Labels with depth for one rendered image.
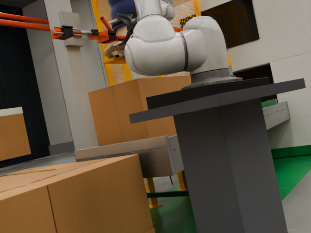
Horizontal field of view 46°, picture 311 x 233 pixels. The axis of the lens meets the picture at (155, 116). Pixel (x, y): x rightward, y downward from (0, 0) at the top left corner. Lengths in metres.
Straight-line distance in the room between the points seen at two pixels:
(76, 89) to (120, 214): 1.70
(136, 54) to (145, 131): 0.78
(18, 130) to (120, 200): 1.59
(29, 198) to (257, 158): 0.87
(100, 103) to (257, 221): 1.22
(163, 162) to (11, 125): 1.61
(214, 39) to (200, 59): 0.09
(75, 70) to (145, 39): 2.00
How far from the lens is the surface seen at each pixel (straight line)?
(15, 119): 3.20
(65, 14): 3.38
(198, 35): 1.41
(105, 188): 1.73
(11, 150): 3.16
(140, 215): 1.92
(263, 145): 1.47
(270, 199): 1.50
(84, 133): 3.24
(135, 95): 2.06
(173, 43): 1.37
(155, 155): 1.94
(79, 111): 3.25
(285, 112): 3.93
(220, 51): 1.42
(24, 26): 12.25
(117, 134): 2.18
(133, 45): 1.36
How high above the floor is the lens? 0.72
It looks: level
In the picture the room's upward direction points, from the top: 12 degrees counter-clockwise
